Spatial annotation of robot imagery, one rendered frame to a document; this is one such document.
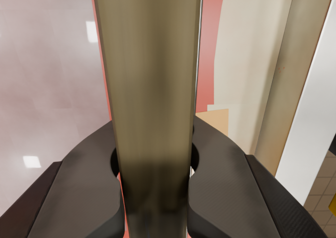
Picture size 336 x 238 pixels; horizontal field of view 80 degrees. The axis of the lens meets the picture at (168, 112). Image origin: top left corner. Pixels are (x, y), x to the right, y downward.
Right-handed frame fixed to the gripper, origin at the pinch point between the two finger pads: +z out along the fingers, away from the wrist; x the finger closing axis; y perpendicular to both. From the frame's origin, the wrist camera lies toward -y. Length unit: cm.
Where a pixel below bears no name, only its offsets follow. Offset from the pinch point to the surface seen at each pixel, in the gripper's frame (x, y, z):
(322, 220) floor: 146, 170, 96
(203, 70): 3.8, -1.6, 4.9
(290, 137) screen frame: 10.1, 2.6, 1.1
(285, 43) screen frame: 9.8, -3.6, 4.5
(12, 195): -15.6, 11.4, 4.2
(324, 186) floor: 132, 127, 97
